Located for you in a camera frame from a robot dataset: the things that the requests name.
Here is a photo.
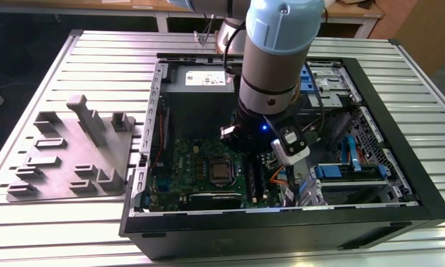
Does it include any installed RAM stick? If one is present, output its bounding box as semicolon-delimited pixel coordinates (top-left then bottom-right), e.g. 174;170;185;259
256;158;268;204

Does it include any silver CPU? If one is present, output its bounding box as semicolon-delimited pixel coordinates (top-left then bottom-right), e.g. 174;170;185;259
210;162;232;179

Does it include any grey power supply unit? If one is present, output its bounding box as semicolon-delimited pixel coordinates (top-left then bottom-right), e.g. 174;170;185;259
168;66;241;139

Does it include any CPU socket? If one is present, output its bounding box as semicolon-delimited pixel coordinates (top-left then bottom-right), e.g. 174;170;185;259
206;156;234;186

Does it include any green motherboard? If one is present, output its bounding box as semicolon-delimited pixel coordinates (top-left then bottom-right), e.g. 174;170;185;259
153;136;282;209

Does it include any black case fan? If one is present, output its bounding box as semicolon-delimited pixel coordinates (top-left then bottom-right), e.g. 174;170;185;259
150;96;172;169

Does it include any black graphics card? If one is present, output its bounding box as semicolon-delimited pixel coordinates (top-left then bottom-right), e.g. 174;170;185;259
144;191;242;210

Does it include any blue disk carrier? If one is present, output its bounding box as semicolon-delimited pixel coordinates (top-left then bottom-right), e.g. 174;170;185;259
298;69;316;95

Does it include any hard disk in blue carrier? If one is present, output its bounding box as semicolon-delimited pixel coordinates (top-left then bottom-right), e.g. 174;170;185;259
310;162;389;181

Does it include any black PC case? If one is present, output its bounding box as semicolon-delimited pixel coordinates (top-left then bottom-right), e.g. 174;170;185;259
118;52;445;261

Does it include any grey parts rack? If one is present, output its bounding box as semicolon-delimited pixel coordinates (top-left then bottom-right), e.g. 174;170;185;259
5;94;144;202

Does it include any wooden desk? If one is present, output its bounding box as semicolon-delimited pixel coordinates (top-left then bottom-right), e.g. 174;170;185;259
0;0;386;39

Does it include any wooden cabinet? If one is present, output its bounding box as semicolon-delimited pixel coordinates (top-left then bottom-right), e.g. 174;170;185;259
369;0;445;76

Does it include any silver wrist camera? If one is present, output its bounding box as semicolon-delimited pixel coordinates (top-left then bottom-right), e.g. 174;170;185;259
270;129;312;167

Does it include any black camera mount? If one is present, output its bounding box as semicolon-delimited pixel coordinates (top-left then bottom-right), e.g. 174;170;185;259
262;112;305;134

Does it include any red black twisted wire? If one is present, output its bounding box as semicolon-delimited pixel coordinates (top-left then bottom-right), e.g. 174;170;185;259
153;122;168;169

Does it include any blue SATA cable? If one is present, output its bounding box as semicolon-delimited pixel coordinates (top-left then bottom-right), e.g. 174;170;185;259
341;135;362;171

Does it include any black camera cable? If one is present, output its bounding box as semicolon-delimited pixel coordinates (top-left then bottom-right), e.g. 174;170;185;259
222;22;246;76

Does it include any red orange wire bundle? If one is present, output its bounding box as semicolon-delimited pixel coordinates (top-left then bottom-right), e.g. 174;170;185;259
357;144;376;167

